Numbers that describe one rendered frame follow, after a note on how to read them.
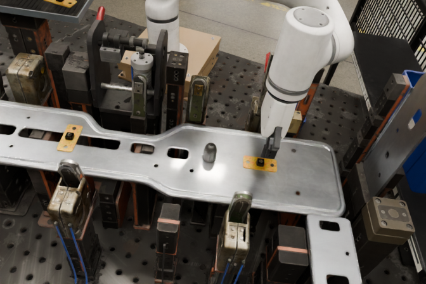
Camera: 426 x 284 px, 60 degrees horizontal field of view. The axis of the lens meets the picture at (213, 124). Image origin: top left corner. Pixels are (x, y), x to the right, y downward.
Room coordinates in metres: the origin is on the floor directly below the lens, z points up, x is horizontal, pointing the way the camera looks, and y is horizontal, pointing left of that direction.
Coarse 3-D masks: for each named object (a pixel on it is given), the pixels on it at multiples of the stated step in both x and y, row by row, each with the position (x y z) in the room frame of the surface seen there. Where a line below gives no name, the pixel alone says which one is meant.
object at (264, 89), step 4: (272, 52) 0.74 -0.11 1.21; (272, 56) 0.73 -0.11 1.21; (268, 60) 0.74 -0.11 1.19; (268, 64) 0.73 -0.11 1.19; (268, 68) 0.72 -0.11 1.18; (268, 72) 0.72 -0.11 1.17; (264, 76) 0.74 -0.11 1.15; (264, 80) 0.72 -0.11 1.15; (264, 84) 0.72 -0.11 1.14; (264, 88) 0.72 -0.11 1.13; (264, 92) 0.71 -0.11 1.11; (260, 96) 0.72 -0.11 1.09; (264, 96) 0.72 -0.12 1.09; (260, 100) 0.71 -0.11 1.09; (260, 104) 0.71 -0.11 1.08; (260, 108) 0.71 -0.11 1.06
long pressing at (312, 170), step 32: (32, 128) 0.57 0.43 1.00; (64, 128) 0.59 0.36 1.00; (96, 128) 0.60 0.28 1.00; (192, 128) 0.66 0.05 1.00; (224, 128) 0.67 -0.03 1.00; (0, 160) 0.46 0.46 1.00; (32, 160) 0.48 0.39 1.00; (96, 160) 0.51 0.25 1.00; (128, 160) 0.52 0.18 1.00; (160, 160) 0.54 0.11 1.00; (192, 160) 0.55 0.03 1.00; (224, 160) 0.57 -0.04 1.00; (288, 160) 0.60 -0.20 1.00; (320, 160) 0.62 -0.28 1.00; (160, 192) 0.46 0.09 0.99; (192, 192) 0.47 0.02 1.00; (224, 192) 0.48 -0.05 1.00; (256, 192) 0.49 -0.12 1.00; (288, 192) 0.51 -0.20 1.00; (320, 192) 0.52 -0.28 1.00
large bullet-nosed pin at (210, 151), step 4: (208, 144) 0.57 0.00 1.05; (212, 144) 0.57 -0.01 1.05; (204, 148) 0.57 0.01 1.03; (208, 148) 0.56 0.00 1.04; (212, 148) 0.56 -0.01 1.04; (216, 148) 0.57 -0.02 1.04; (204, 152) 0.56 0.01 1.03; (208, 152) 0.56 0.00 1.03; (212, 152) 0.56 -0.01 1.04; (216, 152) 0.57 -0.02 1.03; (204, 156) 0.56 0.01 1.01; (208, 156) 0.56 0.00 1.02; (212, 156) 0.56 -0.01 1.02; (208, 160) 0.56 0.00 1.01; (212, 160) 0.56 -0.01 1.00
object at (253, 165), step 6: (246, 156) 0.59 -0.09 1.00; (246, 162) 0.57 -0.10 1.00; (252, 162) 0.58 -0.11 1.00; (258, 162) 0.57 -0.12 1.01; (264, 162) 0.58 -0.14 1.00; (270, 162) 0.59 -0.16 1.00; (276, 162) 0.59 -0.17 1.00; (246, 168) 0.56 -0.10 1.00; (252, 168) 0.56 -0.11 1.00; (258, 168) 0.56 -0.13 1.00; (264, 168) 0.57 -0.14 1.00; (270, 168) 0.57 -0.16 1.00; (276, 168) 0.57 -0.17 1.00
